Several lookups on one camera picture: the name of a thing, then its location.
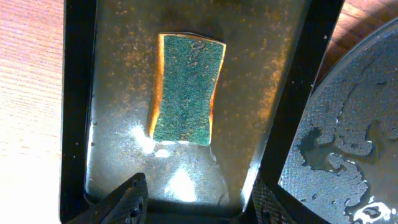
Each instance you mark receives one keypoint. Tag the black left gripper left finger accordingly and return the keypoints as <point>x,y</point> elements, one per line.
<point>127,204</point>

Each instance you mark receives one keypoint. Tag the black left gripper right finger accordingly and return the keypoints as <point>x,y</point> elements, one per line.
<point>268,209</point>

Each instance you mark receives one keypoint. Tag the green and yellow sponge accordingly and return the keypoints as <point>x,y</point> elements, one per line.
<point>188,69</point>

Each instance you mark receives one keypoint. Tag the black round tray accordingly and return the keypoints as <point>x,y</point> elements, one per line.
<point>342,165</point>

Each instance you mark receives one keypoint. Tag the black rectangular tray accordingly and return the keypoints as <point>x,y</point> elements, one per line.
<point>273,52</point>

